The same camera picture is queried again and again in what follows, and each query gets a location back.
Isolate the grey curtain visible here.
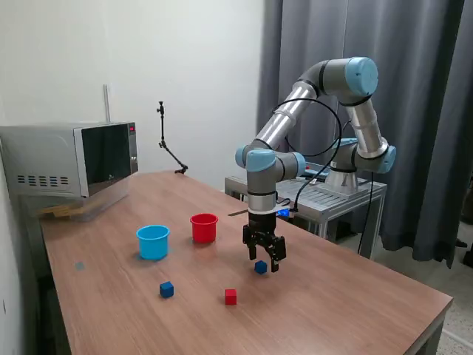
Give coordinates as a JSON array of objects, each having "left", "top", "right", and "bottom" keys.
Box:
[{"left": 256, "top": 0, "right": 473, "bottom": 270}]

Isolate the silver microwave oven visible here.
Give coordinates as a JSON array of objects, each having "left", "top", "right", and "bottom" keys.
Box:
[{"left": 0, "top": 121, "right": 139, "bottom": 200}]

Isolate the light blue plastic bin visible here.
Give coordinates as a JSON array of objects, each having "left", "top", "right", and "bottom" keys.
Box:
[{"left": 135, "top": 224, "right": 171, "bottom": 261}]

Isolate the light wooden block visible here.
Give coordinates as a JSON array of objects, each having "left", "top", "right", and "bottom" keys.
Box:
[{"left": 40, "top": 206, "right": 81, "bottom": 219}]

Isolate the white wall pipe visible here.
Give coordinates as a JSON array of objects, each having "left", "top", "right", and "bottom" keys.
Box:
[{"left": 103, "top": 84, "right": 112, "bottom": 124}]

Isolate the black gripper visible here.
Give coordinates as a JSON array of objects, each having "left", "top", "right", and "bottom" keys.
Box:
[{"left": 242, "top": 212, "right": 287, "bottom": 274}]

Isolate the blue teach pendant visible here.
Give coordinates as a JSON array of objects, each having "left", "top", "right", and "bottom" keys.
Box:
[{"left": 303, "top": 162, "right": 330, "bottom": 178}]

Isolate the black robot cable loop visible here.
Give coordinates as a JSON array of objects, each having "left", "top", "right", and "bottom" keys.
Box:
[{"left": 271, "top": 99, "right": 343, "bottom": 215}]

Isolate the red plastic cup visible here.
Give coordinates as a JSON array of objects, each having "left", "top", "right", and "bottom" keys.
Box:
[{"left": 189, "top": 213, "right": 220, "bottom": 244}]

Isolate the black base power cable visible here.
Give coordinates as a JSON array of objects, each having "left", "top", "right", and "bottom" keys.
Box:
[{"left": 355, "top": 173, "right": 373, "bottom": 254}]

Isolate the grey metal robot stand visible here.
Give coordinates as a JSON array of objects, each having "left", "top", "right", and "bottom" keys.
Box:
[{"left": 224, "top": 169, "right": 388, "bottom": 262}]

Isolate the white floor cord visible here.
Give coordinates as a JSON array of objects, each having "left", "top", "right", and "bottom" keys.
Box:
[{"left": 441, "top": 330, "right": 473, "bottom": 343}]

